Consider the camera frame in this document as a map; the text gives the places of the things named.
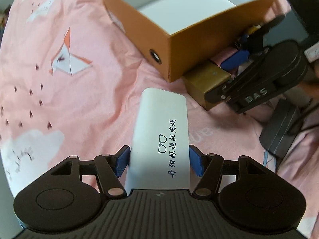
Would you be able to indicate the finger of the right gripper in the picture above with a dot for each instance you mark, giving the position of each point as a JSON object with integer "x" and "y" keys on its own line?
{"x": 235, "y": 60}

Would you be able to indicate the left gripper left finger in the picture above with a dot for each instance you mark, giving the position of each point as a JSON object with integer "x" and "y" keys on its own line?
{"x": 109, "y": 168}

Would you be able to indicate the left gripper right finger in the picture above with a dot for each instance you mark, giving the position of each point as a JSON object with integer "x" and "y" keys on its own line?
{"x": 208, "y": 167}

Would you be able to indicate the white glasses case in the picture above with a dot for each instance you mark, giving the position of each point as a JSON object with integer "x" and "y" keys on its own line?
{"x": 159, "y": 157}

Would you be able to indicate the gold rectangular box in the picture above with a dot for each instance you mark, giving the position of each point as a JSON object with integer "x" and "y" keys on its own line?
{"x": 204, "y": 83}

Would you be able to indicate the orange cardboard storage box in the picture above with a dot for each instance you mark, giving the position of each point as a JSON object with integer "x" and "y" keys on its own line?
{"x": 175, "y": 35}

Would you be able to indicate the pink patterned bed quilt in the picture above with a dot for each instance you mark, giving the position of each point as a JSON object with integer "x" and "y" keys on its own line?
{"x": 45, "y": 116}

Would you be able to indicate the small yellow keychain toy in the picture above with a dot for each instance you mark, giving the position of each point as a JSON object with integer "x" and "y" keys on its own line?
{"x": 253, "y": 29}

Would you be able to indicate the black device with cables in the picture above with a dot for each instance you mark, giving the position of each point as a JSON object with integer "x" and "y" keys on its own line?
{"x": 283, "y": 127}

